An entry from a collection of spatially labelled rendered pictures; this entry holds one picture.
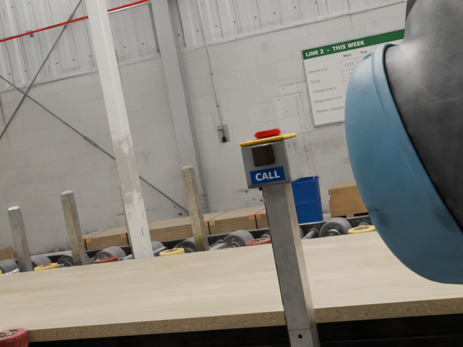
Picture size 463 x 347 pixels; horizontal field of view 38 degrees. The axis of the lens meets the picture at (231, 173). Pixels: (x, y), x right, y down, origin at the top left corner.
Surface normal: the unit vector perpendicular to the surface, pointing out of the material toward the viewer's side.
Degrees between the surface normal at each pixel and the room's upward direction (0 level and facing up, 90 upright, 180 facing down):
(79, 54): 90
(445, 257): 127
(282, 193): 90
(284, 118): 90
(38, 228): 90
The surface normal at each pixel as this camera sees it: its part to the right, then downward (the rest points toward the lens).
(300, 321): -0.36, 0.11
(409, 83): -0.59, -0.55
